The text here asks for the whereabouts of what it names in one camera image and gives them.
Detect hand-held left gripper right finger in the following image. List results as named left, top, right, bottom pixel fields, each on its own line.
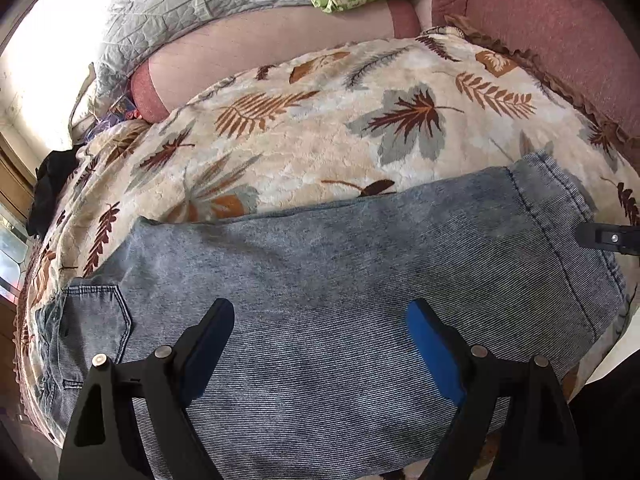
left=406, top=298, right=578, bottom=480

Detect blue denim pants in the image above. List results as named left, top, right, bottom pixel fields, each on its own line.
left=35, top=151, right=628, bottom=480

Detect white pillow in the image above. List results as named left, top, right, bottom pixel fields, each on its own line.
left=69, top=62, right=108, bottom=138

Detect leaf print blanket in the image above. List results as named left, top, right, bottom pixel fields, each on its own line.
left=12, top=27, right=640, bottom=441

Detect small printed packet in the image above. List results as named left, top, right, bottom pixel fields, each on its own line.
left=102, top=95, right=138, bottom=123

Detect black cloth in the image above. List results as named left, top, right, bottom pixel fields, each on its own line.
left=25, top=147, right=81, bottom=236

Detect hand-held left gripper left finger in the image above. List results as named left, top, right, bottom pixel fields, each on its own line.
left=57, top=297, right=236, bottom=480

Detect wooden stained glass door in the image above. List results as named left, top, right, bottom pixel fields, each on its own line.
left=0, top=130, right=41, bottom=301

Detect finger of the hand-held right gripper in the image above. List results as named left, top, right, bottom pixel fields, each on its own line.
left=575, top=222, right=640, bottom=256

